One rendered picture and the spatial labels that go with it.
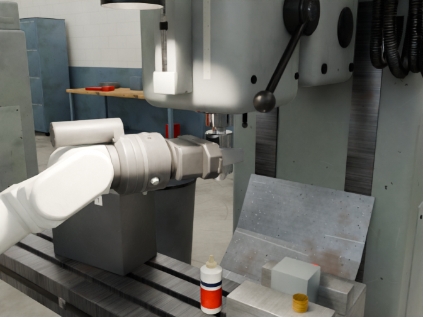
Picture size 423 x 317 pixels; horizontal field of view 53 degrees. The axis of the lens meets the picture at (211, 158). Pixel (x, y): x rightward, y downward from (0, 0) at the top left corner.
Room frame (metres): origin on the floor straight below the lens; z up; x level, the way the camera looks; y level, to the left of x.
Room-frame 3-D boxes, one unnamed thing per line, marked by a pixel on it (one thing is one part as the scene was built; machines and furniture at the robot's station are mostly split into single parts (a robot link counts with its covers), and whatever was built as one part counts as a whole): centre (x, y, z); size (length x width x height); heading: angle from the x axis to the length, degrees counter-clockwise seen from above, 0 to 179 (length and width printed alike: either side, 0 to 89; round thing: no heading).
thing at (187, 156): (0.64, 0.07, 1.23); 0.13 x 0.12 x 0.10; 31
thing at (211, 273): (0.71, 0.00, 0.98); 0.04 x 0.04 x 0.11
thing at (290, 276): (0.60, -0.13, 1.04); 0.06 x 0.05 x 0.06; 55
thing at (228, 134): (0.69, -0.01, 1.26); 0.05 x 0.05 x 0.01
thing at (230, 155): (0.66, -0.03, 1.23); 0.06 x 0.02 x 0.03; 121
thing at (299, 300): (0.54, -0.13, 1.05); 0.02 x 0.02 x 0.02
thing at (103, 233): (0.93, 0.25, 1.03); 0.22 x 0.12 x 0.20; 60
